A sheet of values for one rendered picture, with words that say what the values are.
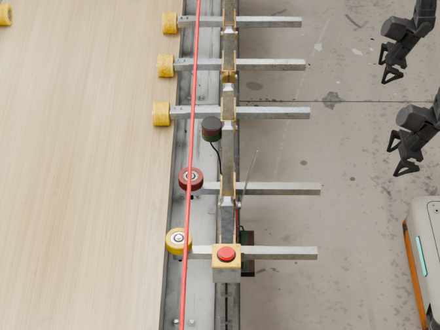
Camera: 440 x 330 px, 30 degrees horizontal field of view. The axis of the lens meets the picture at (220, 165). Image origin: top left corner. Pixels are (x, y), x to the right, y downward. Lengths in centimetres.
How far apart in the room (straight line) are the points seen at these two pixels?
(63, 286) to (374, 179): 191
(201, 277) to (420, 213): 108
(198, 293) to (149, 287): 35
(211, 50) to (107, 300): 150
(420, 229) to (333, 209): 52
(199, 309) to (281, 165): 140
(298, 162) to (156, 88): 118
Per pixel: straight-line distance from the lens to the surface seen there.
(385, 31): 274
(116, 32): 319
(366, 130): 410
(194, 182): 258
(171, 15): 312
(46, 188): 264
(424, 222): 338
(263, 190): 263
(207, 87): 334
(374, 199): 379
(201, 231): 282
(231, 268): 199
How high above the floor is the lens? 282
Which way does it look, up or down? 47 degrees down
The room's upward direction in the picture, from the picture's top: 1 degrees counter-clockwise
